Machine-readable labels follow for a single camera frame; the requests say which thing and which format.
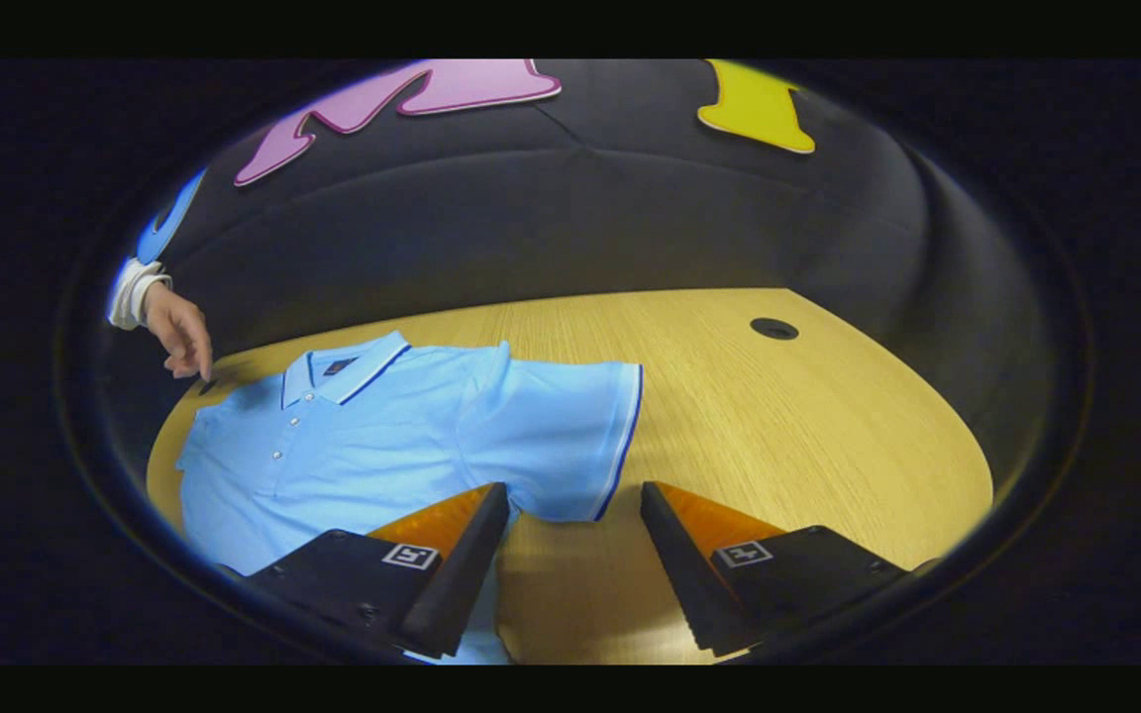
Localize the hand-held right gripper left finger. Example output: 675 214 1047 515
246 482 512 660

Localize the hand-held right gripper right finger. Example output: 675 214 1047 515
640 481 940 659

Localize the light blue polo T-shirt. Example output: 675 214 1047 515
174 330 645 666

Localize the black backdrop cloth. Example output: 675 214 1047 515
100 59 1047 476

